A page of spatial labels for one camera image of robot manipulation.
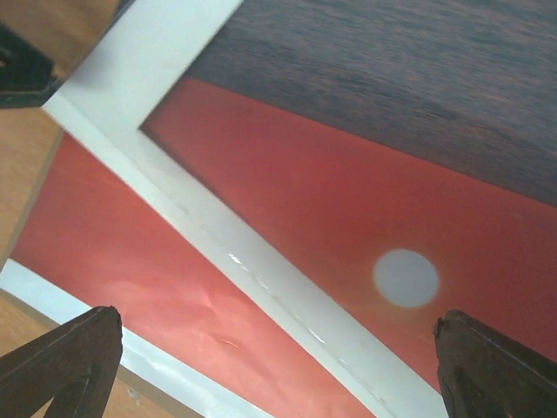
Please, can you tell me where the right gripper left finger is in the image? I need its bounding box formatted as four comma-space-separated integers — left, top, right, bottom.
1, 307, 123, 417

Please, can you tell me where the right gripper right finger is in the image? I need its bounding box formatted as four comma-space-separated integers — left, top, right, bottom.
433, 310, 556, 417

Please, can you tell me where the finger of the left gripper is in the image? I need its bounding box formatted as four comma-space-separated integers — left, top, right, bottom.
0, 24, 61, 109

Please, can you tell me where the white mat board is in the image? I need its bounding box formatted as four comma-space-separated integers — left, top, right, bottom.
44, 1, 446, 417

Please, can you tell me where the sunset photo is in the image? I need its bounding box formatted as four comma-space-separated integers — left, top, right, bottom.
1, 1, 556, 417

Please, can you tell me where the brown frame backing board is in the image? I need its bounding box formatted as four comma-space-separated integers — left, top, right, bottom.
1, 129, 64, 265

